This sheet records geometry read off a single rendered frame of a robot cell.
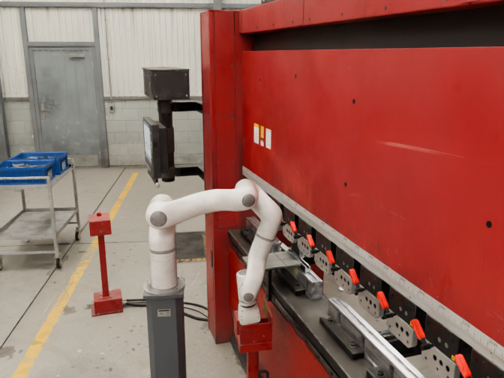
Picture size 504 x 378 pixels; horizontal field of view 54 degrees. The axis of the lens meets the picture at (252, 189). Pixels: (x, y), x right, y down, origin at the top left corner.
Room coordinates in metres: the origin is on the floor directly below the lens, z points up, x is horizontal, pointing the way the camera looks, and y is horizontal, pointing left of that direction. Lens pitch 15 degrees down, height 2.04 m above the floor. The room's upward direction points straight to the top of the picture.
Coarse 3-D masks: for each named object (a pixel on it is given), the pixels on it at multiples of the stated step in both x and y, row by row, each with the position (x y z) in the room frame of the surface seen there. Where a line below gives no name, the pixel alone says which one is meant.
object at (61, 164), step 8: (24, 152) 5.30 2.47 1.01; (32, 152) 5.31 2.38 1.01; (40, 152) 5.32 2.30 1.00; (48, 152) 5.32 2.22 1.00; (56, 152) 5.33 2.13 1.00; (64, 152) 5.34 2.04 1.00; (56, 160) 4.99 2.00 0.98; (64, 160) 5.23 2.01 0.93; (56, 168) 5.00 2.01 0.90; (64, 168) 5.19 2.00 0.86
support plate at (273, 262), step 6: (282, 252) 2.51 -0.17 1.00; (246, 258) 2.43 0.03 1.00; (270, 258) 2.43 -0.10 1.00; (276, 258) 2.43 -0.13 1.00; (282, 258) 2.43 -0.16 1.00; (288, 258) 2.43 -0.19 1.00; (294, 258) 2.43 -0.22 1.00; (270, 264) 2.35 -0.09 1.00; (276, 264) 2.35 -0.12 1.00; (282, 264) 2.35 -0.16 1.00; (288, 264) 2.35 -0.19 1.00; (294, 264) 2.35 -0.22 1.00; (300, 264) 2.36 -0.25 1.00
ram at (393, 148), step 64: (256, 64) 2.97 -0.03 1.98; (320, 64) 2.17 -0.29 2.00; (384, 64) 1.71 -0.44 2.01; (448, 64) 1.41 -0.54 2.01; (320, 128) 2.15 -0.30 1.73; (384, 128) 1.69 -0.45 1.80; (448, 128) 1.39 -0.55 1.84; (320, 192) 2.13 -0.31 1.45; (384, 192) 1.66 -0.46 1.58; (448, 192) 1.36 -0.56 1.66; (384, 256) 1.63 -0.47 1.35; (448, 256) 1.33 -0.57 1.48; (448, 320) 1.30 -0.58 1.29
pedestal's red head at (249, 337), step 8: (264, 312) 2.26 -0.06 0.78; (264, 320) 2.20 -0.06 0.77; (240, 328) 2.08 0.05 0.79; (248, 328) 2.09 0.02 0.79; (256, 328) 2.10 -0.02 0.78; (264, 328) 2.10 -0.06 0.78; (240, 336) 2.08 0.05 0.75; (248, 336) 2.09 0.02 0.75; (256, 336) 2.10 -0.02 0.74; (264, 336) 2.10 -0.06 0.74; (240, 344) 2.08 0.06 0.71; (248, 344) 2.09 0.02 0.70; (256, 344) 2.10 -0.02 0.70; (264, 344) 2.10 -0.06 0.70; (240, 352) 2.08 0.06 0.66
